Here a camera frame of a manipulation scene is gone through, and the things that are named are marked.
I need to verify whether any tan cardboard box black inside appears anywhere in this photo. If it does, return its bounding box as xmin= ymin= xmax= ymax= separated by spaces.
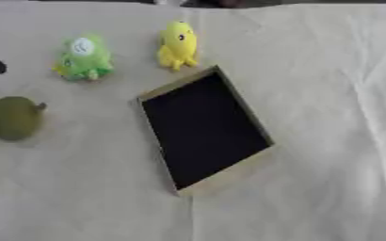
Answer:
xmin=134 ymin=64 xmax=278 ymax=198

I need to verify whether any olive green toy fruit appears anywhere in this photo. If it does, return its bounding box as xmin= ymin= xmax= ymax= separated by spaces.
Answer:
xmin=0 ymin=96 xmax=48 ymax=142

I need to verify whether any green soft toy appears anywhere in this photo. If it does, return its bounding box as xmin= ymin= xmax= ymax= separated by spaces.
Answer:
xmin=51 ymin=33 xmax=116 ymax=82

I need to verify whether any yellow soft toy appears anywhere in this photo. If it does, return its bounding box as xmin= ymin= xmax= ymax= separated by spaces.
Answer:
xmin=154 ymin=20 xmax=200 ymax=72

